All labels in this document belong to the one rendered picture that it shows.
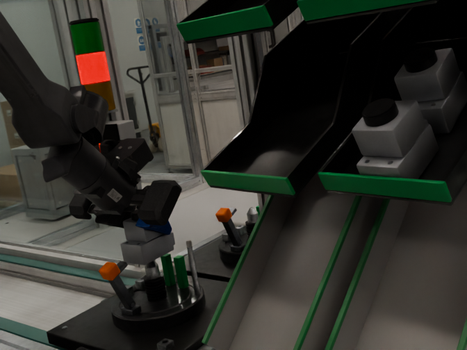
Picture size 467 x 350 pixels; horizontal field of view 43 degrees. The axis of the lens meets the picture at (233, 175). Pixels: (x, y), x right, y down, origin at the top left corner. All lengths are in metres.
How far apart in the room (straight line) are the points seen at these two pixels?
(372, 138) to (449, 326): 0.20
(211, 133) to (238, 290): 5.64
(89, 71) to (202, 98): 5.28
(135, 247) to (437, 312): 0.43
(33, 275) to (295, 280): 0.78
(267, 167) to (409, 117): 0.18
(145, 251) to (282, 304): 0.24
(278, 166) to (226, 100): 5.48
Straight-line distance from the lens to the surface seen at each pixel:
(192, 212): 1.84
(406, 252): 0.67
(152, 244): 0.87
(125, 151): 0.84
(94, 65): 1.05
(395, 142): 0.52
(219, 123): 6.23
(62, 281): 1.29
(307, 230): 0.73
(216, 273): 1.02
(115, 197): 0.81
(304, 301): 0.69
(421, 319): 0.63
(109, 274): 0.84
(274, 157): 0.66
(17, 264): 1.40
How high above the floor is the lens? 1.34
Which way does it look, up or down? 12 degrees down
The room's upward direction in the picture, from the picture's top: 9 degrees counter-clockwise
